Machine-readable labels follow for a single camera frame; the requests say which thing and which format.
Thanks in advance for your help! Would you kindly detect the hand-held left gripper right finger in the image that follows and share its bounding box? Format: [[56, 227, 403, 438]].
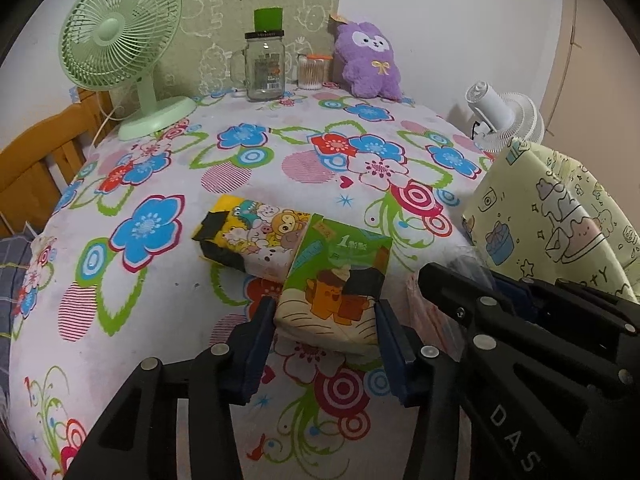
[[375, 298, 482, 480]]

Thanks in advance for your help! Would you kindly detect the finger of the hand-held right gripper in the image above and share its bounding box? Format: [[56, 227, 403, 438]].
[[418, 262, 640, 412], [492, 277, 640, 323]]

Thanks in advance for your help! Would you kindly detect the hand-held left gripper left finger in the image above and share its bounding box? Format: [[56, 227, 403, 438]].
[[65, 297, 277, 480]]

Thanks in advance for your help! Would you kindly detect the yellow printed fabric box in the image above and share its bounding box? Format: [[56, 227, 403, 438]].
[[461, 136, 640, 306]]

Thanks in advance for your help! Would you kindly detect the green tissue pack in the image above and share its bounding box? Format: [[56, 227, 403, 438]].
[[274, 214, 393, 356]]

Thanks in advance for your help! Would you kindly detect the yellow cartoon tissue pack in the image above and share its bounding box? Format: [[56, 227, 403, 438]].
[[192, 195, 313, 281]]

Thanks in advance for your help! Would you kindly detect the floral tablecloth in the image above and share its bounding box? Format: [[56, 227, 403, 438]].
[[7, 82, 501, 480]]

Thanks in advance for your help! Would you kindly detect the white standing fan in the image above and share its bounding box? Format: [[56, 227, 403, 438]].
[[464, 80, 546, 155]]

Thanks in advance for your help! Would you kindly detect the beige door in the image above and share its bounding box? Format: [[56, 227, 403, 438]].
[[545, 0, 640, 181]]

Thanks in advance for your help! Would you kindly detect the grey plaid blanket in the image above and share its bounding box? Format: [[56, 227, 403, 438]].
[[0, 232, 46, 411]]

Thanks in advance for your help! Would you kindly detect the glass mason jar mug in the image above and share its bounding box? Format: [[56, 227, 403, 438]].
[[229, 7, 286, 103]]

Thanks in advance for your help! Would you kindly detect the purple plush bunny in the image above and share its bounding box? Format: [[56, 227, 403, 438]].
[[330, 14, 403, 101]]

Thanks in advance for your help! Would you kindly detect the cotton swab jar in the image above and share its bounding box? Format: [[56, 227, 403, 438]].
[[297, 53, 333, 92]]

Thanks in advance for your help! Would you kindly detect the green patterned board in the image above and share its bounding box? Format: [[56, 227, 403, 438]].
[[172, 0, 343, 98]]

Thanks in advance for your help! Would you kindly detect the green desk fan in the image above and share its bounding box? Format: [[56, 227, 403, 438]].
[[59, 0, 197, 142]]

